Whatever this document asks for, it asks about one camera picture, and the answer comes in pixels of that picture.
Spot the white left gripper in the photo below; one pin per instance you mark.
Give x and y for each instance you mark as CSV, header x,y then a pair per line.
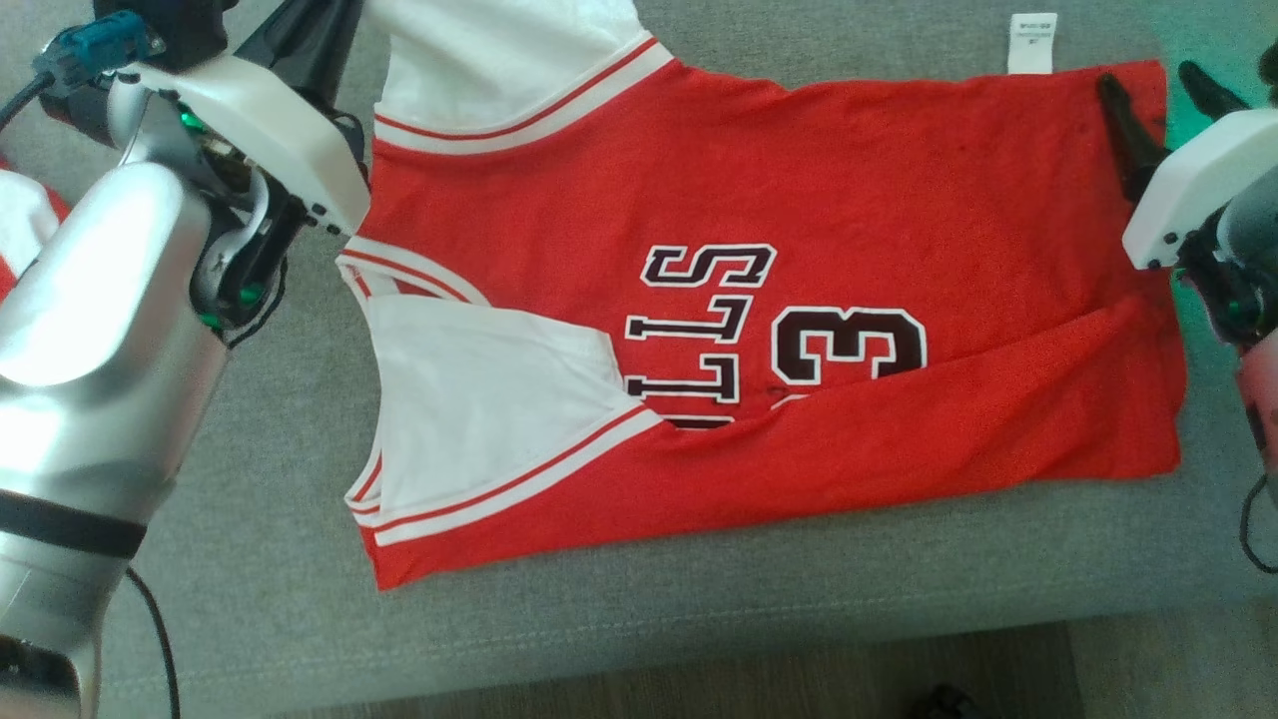
x,y
270,130

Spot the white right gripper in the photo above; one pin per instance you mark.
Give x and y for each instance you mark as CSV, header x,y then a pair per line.
x,y
1198,180

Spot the red and white basketball jersey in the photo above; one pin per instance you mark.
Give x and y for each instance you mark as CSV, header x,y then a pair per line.
x,y
899,200

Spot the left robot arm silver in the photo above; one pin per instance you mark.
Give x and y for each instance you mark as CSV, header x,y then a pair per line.
x,y
90,350

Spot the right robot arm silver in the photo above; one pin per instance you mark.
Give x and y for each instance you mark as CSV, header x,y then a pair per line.
x,y
1248,250

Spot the red and white crumpled garment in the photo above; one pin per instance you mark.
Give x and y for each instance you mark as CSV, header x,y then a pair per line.
x,y
25,215

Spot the grey sofa cushion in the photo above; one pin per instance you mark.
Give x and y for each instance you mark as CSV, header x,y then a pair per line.
x,y
699,619

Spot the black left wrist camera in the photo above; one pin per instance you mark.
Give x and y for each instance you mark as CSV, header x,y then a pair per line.
x,y
170,25

